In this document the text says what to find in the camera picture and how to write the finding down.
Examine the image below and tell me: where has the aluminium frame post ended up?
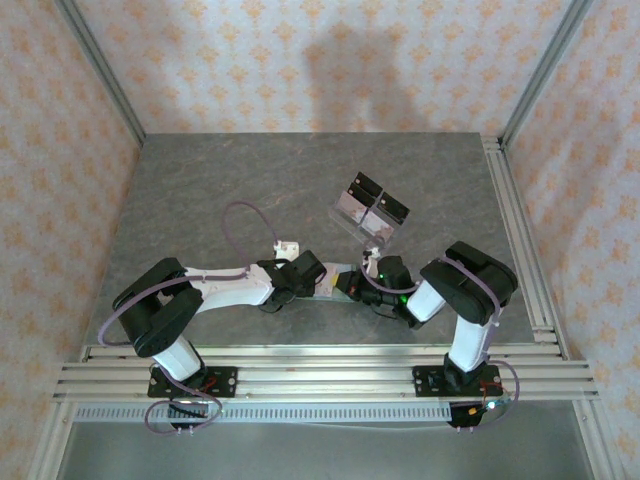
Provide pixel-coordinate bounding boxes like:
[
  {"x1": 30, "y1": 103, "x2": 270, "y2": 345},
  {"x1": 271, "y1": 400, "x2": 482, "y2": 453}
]
[
  {"x1": 53, "y1": 0, "x2": 147, "y2": 150},
  {"x1": 498, "y1": 0, "x2": 595, "y2": 147}
]

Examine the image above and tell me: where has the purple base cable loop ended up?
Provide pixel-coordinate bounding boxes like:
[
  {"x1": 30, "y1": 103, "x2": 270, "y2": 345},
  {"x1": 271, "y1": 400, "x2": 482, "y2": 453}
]
[
  {"x1": 144, "y1": 387, "x2": 225, "y2": 436},
  {"x1": 457, "y1": 359, "x2": 522, "y2": 434}
]

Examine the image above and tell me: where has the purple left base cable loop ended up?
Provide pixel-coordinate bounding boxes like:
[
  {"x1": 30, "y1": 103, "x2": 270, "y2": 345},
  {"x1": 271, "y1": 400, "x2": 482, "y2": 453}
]
[{"x1": 144, "y1": 387, "x2": 225, "y2": 436}]

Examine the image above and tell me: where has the aluminium side rail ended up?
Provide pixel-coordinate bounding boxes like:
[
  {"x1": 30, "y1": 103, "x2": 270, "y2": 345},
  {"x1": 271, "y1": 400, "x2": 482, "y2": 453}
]
[{"x1": 480, "y1": 134, "x2": 570, "y2": 361}]

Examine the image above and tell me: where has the slotted grey cable duct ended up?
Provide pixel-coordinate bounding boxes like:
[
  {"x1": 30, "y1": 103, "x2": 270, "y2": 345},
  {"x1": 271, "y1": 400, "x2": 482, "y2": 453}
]
[{"x1": 74, "y1": 402, "x2": 454, "y2": 425}]

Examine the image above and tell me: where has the black card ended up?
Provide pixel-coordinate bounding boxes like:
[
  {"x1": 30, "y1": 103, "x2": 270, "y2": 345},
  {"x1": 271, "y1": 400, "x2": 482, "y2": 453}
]
[
  {"x1": 346, "y1": 183, "x2": 377, "y2": 207},
  {"x1": 375, "y1": 192, "x2": 412, "y2": 222},
  {"x1": 352, "y1": 172, "x2": 385, "y2": 197}
]

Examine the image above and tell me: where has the clear acrylic card stand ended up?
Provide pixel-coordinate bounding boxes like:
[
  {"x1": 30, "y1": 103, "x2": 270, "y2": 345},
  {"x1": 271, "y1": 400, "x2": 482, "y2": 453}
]
[{"x1": 328, "y1": 171, "x2": 413, "y2": 251}]

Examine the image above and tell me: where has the aluminium frame leg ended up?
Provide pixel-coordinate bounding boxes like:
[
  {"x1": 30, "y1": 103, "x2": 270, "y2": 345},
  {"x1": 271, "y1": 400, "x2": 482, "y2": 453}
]
[
  {"x1": 572, "y1": 399, "x2": 619, "y2": 480},
  {"x1": 27, "y1": 399, "x2": 77, "y2": 480}
]

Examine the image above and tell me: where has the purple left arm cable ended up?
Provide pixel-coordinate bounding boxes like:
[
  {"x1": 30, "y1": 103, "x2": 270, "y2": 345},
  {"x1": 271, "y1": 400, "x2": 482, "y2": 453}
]
[{"x1": 98, "y1": 201, "x2": 281, "y2": 349}]

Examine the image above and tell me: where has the aluminium mounting rail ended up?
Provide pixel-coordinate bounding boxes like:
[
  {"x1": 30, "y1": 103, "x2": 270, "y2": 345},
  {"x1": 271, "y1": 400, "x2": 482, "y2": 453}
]
[{"x1": 52, "y1": 343, "x2": 599, "y2": 403}]

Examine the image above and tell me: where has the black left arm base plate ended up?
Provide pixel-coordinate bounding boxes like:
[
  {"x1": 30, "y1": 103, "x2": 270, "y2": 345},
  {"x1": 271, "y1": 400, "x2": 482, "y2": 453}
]
[{"x1": 147, "y1": 366, "x2": 239, "y2": 401}]

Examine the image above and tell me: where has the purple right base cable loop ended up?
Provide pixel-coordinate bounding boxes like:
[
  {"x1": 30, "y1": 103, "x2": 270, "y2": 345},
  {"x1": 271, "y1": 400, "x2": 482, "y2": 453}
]
[{"x1": 457, "y1": 359, "x2": 522, "y2": 434}]

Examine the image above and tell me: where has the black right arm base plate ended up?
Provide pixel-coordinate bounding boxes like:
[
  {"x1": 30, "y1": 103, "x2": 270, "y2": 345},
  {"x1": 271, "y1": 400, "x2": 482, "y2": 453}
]
[{"x1": 412, "y1": 364, "x2": 502, "y2": 400}]

